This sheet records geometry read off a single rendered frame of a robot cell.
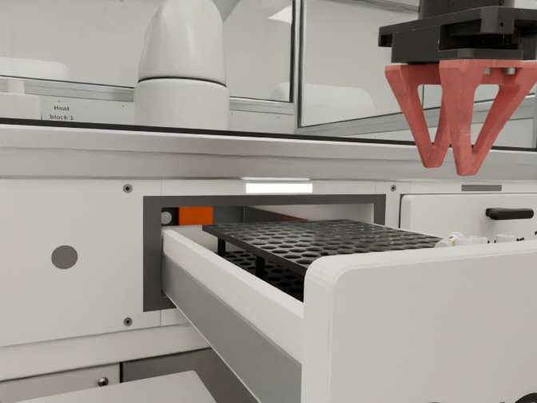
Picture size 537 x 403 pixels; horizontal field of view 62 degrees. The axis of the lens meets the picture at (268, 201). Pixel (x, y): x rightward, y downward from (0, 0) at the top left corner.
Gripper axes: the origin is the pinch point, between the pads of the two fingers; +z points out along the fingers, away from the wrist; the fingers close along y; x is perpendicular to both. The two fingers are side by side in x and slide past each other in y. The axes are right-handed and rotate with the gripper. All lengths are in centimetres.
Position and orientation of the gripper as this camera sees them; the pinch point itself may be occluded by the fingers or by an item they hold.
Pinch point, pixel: (450, 159)
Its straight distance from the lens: 34.3
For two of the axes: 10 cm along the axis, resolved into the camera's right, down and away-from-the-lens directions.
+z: 0.1, 9.7, 2.5
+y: -3.8, -2.3, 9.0
